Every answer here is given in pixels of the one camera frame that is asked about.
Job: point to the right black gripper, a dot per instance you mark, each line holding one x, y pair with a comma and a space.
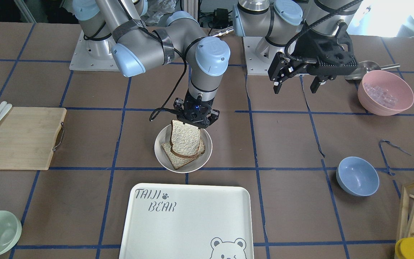
178, 108

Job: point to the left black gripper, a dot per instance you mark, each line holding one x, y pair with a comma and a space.
308, 46

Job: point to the bread slice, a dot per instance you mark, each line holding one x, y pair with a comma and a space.
184, 139
176, 161

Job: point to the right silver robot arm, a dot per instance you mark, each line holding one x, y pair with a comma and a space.
115, 38

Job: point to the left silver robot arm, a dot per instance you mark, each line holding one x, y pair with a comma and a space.
282, 22

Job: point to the cream round plate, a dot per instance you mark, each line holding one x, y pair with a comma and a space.
193, 164

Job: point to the bread slice on plate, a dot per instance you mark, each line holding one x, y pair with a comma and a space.
176, 161

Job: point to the metal scoop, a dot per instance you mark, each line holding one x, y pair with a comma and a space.
367, 66

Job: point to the pink bowl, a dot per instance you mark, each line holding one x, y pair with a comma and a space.
384, 93

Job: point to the cream bear tray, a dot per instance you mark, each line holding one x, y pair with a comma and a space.
183, 221

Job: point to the blue bowl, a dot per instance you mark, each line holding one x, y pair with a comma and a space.
357, 177

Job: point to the wooden cutting board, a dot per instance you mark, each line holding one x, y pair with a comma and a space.
28, 137

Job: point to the yellow cup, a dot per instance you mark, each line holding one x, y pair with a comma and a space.
404, 248

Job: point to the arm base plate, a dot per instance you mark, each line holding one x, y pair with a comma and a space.
259, 54
93, 56

